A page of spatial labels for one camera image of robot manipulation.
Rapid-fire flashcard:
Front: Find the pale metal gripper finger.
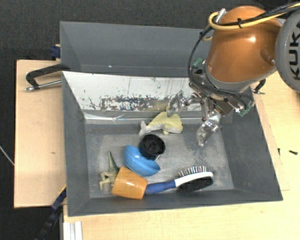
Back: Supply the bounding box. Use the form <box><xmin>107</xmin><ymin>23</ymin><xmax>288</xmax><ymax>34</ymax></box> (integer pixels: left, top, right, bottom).
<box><xmin>166</xmin><ymin>90</ymin><xmax>202</xmax><ymax>118</ymax></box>
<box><xmin>196</xmin><ymin>114</ymin><xmax>222</xmax><ymax>148</ymax></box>

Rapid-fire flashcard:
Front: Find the yellow and grey toy dolphin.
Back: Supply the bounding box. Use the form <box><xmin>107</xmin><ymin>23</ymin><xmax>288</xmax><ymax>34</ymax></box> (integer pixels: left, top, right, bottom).
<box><xmin>138</xmin><ymin>105</ymin><xmax>184</xmax><ymax>137</ymax></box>

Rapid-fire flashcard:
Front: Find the blue and white hairbrush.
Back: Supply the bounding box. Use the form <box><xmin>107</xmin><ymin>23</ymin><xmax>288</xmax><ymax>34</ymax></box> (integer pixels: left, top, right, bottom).
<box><xmin>144</xmin><ymin>165</ymin><xmax>214</xmax><ymax>195</ymax></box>

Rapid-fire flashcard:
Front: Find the blue bowl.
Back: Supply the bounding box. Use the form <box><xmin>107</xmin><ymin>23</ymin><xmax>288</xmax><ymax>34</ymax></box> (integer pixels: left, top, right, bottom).
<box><xmin>124</xmin><ymin>144</ymin><xmax>162</xmax><ymax>178</ymax></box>

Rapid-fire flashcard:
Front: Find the grey metal bin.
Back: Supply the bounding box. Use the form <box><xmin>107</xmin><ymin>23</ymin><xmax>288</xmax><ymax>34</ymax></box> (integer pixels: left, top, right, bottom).
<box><xmin>59</xmin><ymin>20</ymin><xmax>284</xmax><ymax>217</ymax></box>

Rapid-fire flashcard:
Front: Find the orange cup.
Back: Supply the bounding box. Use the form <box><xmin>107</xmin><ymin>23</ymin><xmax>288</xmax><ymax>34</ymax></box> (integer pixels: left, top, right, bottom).
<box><xmin>111</xmin><ymin>166</ymin><xmax>149</xmax><ymax>200</ymax></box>

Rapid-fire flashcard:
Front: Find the green toy dinosaur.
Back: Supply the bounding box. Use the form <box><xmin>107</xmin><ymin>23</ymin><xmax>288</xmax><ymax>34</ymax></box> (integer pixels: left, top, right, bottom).
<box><xmin>98</xmin><ymin>150</ymin><xmax>121</xmax><ymax>193</ymax></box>

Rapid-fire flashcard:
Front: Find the black cylinder on white bracket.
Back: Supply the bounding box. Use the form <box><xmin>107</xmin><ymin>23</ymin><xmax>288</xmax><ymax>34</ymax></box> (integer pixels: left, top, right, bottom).
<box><xmin>251</xmin><ymin>78</ymin><xmax>267</xmax><ymax>95</ymax></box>

